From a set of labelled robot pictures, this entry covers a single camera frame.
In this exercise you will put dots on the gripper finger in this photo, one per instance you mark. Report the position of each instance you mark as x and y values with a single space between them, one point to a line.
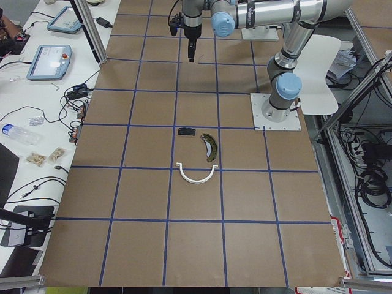
191 50

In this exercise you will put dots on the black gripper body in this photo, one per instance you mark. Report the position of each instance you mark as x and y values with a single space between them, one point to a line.
192 32

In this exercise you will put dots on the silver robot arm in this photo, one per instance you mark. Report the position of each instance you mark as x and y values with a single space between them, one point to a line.
298 18

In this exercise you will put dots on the black power adapter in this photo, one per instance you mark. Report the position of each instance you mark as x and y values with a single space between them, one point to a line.
103 22

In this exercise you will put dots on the black brake pad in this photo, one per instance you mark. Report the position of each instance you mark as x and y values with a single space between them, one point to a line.
186 131

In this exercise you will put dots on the olive brake shoe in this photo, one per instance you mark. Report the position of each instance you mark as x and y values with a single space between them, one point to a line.
211 147

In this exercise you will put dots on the far teach pendant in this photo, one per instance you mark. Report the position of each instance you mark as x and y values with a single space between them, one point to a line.
66 21

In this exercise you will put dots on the teach pendant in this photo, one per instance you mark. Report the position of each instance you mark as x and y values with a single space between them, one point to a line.
50 62
66 21

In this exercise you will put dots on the near teach pendant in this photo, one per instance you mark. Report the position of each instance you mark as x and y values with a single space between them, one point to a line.
50 62

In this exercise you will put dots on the white plastic chair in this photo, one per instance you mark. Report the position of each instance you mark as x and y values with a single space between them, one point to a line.
313 64

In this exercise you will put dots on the clear plastic water bottle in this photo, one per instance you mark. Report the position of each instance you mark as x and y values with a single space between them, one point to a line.
20 134

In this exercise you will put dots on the aluminium frame post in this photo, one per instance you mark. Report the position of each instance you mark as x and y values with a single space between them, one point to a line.
86 20

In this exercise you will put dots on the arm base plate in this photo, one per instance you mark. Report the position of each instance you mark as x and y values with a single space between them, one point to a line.
265 117

